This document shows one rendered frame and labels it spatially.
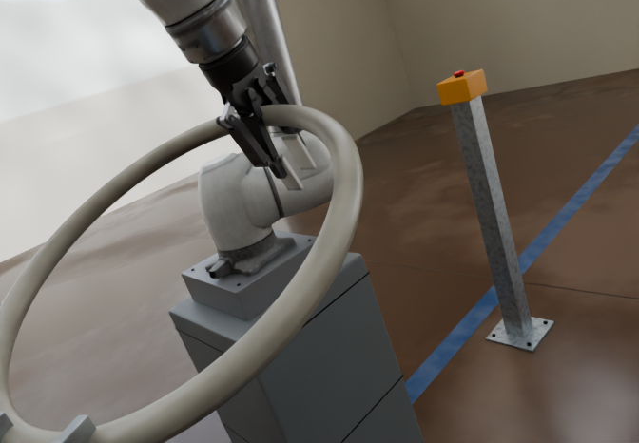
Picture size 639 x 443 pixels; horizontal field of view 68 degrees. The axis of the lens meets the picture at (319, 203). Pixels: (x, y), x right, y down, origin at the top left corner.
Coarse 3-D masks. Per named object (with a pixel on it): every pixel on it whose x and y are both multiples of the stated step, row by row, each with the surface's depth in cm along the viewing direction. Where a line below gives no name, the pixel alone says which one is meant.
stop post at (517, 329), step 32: (448, 96) 164; (480, 96) 166; (480, 128) 167; (480, 160) 169; (480, 192) 175; (480, 224) 181; (512, 256) 182; (512, 288) 183; (512, 320) 191; (544, 320) 195
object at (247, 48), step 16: (240, 48) 58; (208, 64) 59; (224, 64) 58; (240, 64) 59; (256, 64) 61; (208, 80) 61; (224, 80) 60; (240, 80) 60; (224, 96) 62; (240, 96) 62
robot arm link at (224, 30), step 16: (224, 0) 55; (192, 16) 54; (208, 16) 54; (224, 16) 55; (240, 16) 58; (176, 32) 55; (192, 32) 55; (208, 32) 55; (224, 32) 56; (240, 32) 57; (192, 48) 57; (208, 48) 56; (224, 48) 57
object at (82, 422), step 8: (0, 416) 41; (8, 416) 41; (80, 416) 36; (88, 416) 36; (0, 424) 41; (8, 424) 41; (72, 424) 36; (80, 424) 36; (88, 424) 36; (0, 432) 41; (64, 432) 35; (72, 432) 35; (80, 432) 36; (88, 432) 36; (0, 440) 40; (56, 440) 35; (64, 440) 34; (72, 440) 35; (80, 440) 35; (88, 440) 36
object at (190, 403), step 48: (192, 144) 72; (336, 144) 50; (96, 192) 70; (336, 192) 44; (48, 240) 66; (336, 240) 40; (288, 288) 38; (0, 336) 54; (288, 336) 37; (0, 384) 48; (192, 384) 35; (240, 384) 35; (48, 432) 39; (96, 432) 36; (144, 432) 35
